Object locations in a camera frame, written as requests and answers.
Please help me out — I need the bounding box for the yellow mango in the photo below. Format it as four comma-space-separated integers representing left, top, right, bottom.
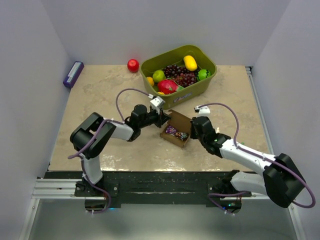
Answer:
183, 55, 198, 72

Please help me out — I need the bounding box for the purple candy bar wrapper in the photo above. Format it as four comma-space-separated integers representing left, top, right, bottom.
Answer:
165, 125, 189, 141

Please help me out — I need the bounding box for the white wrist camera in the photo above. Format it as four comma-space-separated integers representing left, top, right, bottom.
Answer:
194, 105, 211, 118
150, 96, 165, 110

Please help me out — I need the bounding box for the dark purple grape bunch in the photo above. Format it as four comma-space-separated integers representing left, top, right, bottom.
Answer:
163, 64, 198, 88

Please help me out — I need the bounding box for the green lime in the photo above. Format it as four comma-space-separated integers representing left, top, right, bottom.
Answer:
152, 70, 166, 83

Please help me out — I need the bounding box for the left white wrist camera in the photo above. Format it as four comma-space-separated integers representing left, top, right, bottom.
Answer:
150, 96, 165, 110

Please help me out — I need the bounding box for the brown cardboard paper box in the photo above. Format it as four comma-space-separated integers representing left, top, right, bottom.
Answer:
160, 109, 191, 149

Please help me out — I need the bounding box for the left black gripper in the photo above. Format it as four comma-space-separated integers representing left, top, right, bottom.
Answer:
139, 108, 171, 130

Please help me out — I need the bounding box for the olive green plastic bin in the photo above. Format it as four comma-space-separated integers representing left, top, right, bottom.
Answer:
139, 45, 217, 109

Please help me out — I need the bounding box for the red apple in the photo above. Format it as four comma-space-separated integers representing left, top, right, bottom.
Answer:
127, 58, 140, 73

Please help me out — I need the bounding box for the small green watermelon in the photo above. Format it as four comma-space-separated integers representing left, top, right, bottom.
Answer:
196, 69, 212, 81

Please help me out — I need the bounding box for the small orange fruit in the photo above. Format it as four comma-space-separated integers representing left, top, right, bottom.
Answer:
146, 76, 155, 87

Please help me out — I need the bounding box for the purple white rectangular box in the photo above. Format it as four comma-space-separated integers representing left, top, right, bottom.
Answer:
63, 61, 85, 89

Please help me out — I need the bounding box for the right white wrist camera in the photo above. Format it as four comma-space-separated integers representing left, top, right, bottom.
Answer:
194, 105, 211, 118

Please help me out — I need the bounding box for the red dragon fruit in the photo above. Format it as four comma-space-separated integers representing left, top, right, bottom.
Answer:
157, 79, 180, 95

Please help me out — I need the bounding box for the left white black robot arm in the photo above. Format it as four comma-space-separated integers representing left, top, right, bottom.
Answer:
67, 104, 171, 196

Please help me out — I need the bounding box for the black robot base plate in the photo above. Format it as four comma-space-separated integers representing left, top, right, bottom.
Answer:
43, 169, 252, 210

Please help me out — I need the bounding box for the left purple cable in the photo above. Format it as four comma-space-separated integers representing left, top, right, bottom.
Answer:
67, 87, 154, 161

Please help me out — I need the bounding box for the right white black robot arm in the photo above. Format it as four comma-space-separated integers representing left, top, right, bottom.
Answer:
191, 116, 306, 208

